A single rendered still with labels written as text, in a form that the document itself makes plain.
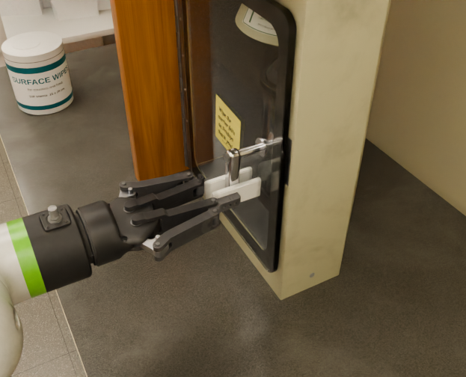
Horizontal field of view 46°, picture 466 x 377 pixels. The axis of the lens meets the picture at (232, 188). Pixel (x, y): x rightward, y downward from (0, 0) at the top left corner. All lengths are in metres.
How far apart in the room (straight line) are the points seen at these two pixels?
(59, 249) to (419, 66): 0.75
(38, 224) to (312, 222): 0.36
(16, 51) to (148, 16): 0.45
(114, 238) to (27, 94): 0.72
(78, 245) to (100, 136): 0.62
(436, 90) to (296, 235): 0.45
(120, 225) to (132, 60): 0.35
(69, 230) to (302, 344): 0.37
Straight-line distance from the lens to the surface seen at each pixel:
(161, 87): 0.98
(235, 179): 0.71
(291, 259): 0.80
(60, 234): 0.64
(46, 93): 1.31
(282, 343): 0.81
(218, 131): 0.83
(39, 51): 1.28
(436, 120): 1.10
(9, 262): 0.63
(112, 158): 1.15
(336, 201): 0.77
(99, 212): 0.65
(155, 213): 0.67
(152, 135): 1.02
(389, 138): 1.21
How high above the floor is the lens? 1.61
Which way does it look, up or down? 39 degrees down
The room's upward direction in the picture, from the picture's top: straight up
